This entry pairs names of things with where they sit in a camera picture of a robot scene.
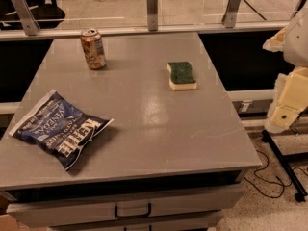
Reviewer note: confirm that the left metal rail bracket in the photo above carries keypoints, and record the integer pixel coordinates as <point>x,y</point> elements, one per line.
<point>29,25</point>

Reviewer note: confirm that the black drawer handle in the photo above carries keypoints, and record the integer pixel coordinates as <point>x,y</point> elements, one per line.
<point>132,211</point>

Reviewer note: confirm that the right metal rail bracket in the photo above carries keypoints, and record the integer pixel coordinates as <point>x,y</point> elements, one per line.
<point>230,16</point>

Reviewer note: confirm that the blue chip bag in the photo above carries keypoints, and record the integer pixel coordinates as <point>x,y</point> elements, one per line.
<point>59,128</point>

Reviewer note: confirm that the grey drawer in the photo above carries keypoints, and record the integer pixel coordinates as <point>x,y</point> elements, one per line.
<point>178,222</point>
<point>101,208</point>

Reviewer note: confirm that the black office chair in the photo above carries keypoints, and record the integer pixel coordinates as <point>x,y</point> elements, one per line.
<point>46,12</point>

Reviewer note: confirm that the gold soda can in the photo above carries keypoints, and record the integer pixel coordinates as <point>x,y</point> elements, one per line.
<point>92,45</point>

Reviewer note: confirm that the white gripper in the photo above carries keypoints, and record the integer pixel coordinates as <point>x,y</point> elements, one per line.
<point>296,43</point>

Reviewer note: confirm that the metal rail bracket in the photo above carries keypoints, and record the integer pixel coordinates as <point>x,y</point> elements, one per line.
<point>29,25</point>
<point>152,15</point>
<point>230,16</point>

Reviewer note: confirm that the green yellow sponge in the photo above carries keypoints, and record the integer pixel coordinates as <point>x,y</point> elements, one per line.
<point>181,76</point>

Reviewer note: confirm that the dark background desk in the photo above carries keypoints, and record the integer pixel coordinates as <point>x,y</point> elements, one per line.
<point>275,10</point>

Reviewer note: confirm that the grey lower drawer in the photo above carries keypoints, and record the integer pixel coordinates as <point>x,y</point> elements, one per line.
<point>178,222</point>

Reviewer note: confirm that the white horizontal rail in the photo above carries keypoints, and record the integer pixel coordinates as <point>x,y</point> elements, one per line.
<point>12,35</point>

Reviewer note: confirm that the middle metal rail bracket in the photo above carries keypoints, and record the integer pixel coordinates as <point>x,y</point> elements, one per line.
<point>152,15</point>

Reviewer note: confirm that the grey upper drawer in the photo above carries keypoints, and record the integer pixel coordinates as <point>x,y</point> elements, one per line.
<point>101,208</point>

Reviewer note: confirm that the black stand leg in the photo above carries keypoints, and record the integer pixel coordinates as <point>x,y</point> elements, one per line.
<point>285,160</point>

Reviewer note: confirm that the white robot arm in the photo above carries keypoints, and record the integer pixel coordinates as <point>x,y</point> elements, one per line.
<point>295,49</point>

